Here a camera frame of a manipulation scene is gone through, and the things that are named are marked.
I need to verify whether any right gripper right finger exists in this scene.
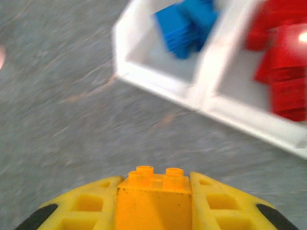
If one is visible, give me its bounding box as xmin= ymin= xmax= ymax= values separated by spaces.
xmin=190 ymin=171 xmax=299 ymax=230

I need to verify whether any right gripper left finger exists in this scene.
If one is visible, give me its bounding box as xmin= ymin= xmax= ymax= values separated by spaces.
xmin=14 ymin=175 xmax=125 ymax=230

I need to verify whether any yellow lego brick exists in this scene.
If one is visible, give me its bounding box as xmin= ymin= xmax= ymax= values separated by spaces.
xmin=114 ymin=165 xmax=194 ymax=230

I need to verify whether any red lego brick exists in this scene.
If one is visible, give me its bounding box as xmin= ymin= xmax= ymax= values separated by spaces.
xmin=244 ymin=0 xmax=307 ymax=52
xmin=270 ymin=79 xmax=307 ymax=122
xmin=253 ymin=23 xmax=307 ymax=84

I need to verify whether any blue lego brick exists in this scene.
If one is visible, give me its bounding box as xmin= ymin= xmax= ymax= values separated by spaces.
xmin=151 ymin=3 xmax=201 ymax=60
xmin=181 ymin=0 xmax=221 ymax=52

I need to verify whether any white plastic bin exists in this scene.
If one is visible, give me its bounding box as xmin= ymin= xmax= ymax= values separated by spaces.
xmin=112 ymin=0 xmax=240 ymax=108
xmin=199 ymin=0 xmax=307 ymax=160

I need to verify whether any pink metal pencil bucket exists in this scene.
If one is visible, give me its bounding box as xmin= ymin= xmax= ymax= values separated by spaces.
xmin=0 ymin=44 xmax=6 ymax=70

